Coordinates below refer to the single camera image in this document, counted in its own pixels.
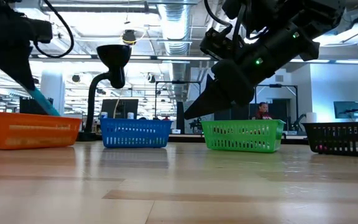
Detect white column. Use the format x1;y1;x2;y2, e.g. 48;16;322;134
40;70;65;115

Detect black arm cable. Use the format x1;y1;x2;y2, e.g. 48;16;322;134
203;0;234;30
32;0;75;59

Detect blue highlighter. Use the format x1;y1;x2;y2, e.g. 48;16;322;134
26;86;61;117

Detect silver ceiling air duct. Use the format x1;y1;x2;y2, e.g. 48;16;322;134
158;0;194;103

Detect white ceiling light panel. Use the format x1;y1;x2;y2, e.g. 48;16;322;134
315;21;358;47

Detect person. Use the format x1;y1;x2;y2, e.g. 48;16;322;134
252;101;275;121

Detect wall mounted monitor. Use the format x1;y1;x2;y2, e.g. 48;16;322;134
333;101;358;119

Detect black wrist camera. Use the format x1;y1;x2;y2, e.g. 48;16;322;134
200;26;245;62
26;18;54;44

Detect orange plastic basket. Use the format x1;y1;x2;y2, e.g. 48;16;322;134
0;111;83;151

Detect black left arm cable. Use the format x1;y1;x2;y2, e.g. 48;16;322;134
32;0;75;59

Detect black partition panels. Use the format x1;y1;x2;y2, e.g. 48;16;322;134
213;104;291;122

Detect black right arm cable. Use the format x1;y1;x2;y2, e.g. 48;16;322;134
203;0;234;30

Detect black gooseneck desk lamp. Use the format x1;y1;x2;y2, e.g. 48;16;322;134
78;44;132;142

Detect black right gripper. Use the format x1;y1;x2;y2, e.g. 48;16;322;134
183;51;270;121

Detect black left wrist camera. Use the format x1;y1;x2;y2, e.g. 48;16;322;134
26;18;54;44

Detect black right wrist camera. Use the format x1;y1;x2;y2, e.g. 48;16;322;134
200;26;245;62

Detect black ceiling device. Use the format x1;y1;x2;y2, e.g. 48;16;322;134
122;29;137;46

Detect green plastic basket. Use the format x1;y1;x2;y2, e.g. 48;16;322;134
201;119;286;154

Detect black computer monitor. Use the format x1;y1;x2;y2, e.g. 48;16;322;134
101;98;139;119

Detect black plastic basket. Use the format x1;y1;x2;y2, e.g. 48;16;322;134
302;121;358;158

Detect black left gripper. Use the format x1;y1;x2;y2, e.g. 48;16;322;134
0;0;37;90

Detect blue plastic basket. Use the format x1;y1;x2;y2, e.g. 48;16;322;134
99;117;173;149

